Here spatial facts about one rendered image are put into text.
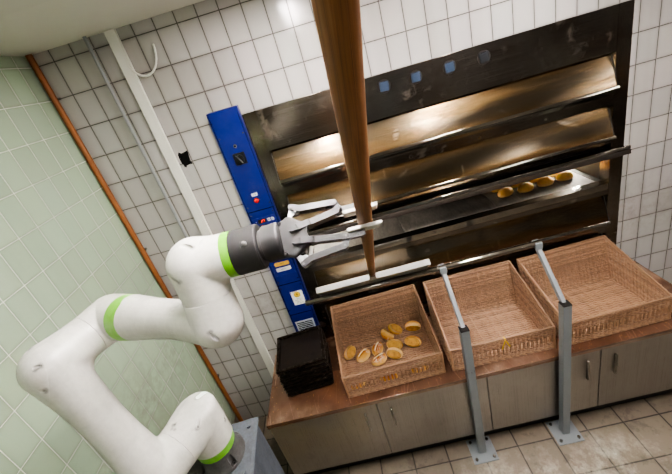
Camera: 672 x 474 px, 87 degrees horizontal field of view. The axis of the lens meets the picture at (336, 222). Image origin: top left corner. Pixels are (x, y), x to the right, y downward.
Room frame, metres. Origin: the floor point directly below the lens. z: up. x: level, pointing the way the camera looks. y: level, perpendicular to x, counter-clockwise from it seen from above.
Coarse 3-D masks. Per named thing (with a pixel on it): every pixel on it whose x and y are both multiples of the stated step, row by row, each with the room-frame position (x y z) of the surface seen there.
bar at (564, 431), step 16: (480, 256) 1.46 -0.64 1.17; (496, 256) 1.45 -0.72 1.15; (544, 256) 1.40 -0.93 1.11; (416, 272) 1.49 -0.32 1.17; (432, 272) 1.47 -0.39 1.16; (352, 288) 1.51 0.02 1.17; (368, 288) 1.49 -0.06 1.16; (448, 288) 1.41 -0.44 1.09; (560, 304) 1.23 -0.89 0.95; (560, 320) 1.24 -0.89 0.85; (464, 336) 1.24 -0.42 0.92; (560, 336) 1.24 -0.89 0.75; (464, 352) 1.24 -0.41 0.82; (560, 352) 1.24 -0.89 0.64; (560, 368) 1.24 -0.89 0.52; (560, 384) 1.24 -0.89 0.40; (560, 400) 1.24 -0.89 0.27; (480, 416) 1.24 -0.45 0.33; (560, 416) 1.24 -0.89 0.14; (480, 432) 1.24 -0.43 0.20; (560, 432) 1.23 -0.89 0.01; (576, 432) 1.20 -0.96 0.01; (480, 448) 1.24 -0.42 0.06
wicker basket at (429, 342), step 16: (400, 288) 1.82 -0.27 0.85; (368, 304) 1.82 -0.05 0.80; (384, 304) 1.81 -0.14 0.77; (400, 304) 1.80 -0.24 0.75; (416, 304) 1.79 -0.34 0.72; (336, 320) 1.82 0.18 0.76; (352, 320) 1.81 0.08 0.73; (384, 320) 1.78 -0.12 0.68; (400, 320) 1.77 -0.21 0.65; (416, 320) 1.76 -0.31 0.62; (336, 336) 1.64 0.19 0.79; (352, 336) 1.78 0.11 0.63; (368, 336) 1.77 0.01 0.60; (400, 336) 1.70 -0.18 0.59; (416, 336) 1.66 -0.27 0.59; (432, 336) 1.50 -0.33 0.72; (384, 352) 1.62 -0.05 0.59; (416, 352) 1.55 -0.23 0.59; (352, 368) 1.57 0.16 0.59; (368, 368) 1.53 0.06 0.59; (384, 368) 1.37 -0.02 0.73; (400, 368) 1.37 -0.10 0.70; (432, 368) 1.37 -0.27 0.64; (352, 384) 1.38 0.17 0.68; (368, 384) 1.42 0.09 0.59; (384, 384) 1.37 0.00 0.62; (400, 384) 1.37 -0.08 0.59
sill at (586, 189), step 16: (560, 192) 1.83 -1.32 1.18; (576, 192) 1.78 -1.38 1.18; (592, 192) 1.78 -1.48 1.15; (496, 208) 1.86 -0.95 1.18; (512, 208) 1.81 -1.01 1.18; (528, 208) 1.80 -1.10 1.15; (448, 224) 1.85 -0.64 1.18; (464, 224) 1.82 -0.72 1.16; (384, 240) 1.88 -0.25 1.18; (400, 240) 1.85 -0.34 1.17; (336, 256) 1.87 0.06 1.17; (352, 256) 1.87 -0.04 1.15
